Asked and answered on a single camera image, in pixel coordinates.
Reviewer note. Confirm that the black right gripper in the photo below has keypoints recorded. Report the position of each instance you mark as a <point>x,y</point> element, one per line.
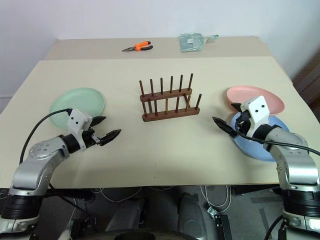
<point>243,123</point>

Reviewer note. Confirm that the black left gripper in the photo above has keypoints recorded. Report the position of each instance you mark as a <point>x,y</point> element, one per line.
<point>90,137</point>

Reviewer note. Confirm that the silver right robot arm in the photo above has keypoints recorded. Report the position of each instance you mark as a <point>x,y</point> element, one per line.
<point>295,160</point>

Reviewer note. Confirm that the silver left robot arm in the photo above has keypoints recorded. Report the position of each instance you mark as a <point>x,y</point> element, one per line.
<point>37,162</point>

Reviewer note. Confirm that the wooden dish rack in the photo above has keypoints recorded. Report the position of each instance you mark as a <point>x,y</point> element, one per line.
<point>170,115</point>

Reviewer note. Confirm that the pink red plate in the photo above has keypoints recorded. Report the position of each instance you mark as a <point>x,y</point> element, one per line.
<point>247,93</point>

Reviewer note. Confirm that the blue plate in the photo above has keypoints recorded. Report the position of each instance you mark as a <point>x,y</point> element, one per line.
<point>250,147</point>

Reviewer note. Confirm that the light green plate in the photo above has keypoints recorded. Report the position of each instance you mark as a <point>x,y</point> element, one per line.
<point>77,102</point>

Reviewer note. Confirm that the clear plastic bag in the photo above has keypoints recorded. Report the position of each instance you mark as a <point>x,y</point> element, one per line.
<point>191,42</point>

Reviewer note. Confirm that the brown wooden furniture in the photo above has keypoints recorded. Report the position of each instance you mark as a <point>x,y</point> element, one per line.
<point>308,80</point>

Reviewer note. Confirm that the dark rounded shape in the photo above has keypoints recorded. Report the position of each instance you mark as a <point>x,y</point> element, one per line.
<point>127,215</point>
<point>193,215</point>

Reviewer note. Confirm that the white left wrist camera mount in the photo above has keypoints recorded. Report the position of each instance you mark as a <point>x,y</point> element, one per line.
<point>76,122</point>

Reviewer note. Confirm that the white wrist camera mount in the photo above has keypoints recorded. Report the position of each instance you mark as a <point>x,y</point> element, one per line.
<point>258,110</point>
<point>76,122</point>

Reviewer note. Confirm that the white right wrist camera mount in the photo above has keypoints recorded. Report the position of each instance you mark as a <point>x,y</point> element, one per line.
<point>258,110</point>

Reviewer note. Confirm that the black table frame bar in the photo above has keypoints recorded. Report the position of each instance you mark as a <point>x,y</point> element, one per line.
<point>70,193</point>

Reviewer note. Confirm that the small metal bracket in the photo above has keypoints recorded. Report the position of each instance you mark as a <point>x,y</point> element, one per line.
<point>212,212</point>

